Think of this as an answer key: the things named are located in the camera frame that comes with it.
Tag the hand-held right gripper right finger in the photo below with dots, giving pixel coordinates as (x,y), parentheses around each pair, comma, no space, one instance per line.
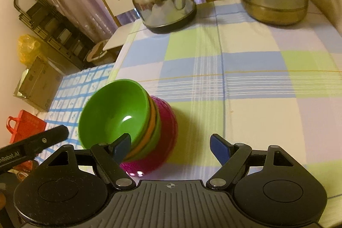
(220,150)

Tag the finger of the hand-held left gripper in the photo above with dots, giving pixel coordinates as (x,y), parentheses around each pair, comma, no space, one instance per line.
(50,135)

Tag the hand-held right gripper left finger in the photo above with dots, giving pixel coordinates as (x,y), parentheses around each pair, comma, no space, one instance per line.
(123,147)

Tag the green plastic bowl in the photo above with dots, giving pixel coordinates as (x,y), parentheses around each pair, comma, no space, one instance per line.
(152,141)
(112,113)

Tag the orange plastic bowl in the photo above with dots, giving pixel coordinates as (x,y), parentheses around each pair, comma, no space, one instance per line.
(154,118)

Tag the large pink glass plate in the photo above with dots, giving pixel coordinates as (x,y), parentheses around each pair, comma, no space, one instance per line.
(173,123)

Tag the red shopping bag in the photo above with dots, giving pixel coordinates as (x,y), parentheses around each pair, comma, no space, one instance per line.
(26,123)

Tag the blue white checked cloth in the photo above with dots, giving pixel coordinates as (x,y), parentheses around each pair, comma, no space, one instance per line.
(72,89)

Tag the cardboard box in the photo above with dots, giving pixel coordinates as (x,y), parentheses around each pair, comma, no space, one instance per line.
(40,83)

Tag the pastel checked tablecloth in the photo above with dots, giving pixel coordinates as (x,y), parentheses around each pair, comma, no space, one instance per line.
(240,83)

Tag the yellow plastic bag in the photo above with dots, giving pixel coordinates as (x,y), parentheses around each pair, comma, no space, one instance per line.
(26,49)

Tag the black folding rack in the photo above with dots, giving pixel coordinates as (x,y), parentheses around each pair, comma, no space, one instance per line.
(48,25)

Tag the white wooden chair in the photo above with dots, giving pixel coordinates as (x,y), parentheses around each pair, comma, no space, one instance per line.
(117,3)

